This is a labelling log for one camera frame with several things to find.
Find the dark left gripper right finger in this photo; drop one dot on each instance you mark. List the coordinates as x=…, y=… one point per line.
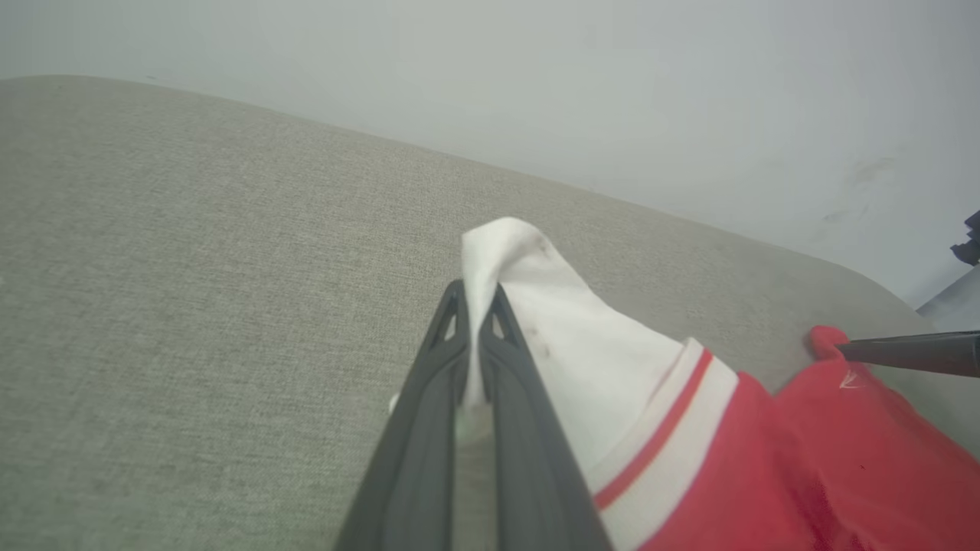
x=536, y=490

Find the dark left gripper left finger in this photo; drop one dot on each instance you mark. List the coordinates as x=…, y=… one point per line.
x=413, y=490

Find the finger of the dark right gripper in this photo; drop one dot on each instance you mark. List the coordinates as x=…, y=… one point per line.
x=919, y=353

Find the red and white garment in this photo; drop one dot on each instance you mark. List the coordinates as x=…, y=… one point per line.
x=766, y=474

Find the small black background object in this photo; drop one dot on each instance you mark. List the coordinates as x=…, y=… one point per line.
x=971, y=249

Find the grey fabric sofa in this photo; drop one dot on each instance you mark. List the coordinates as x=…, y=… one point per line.
x=191, y=306

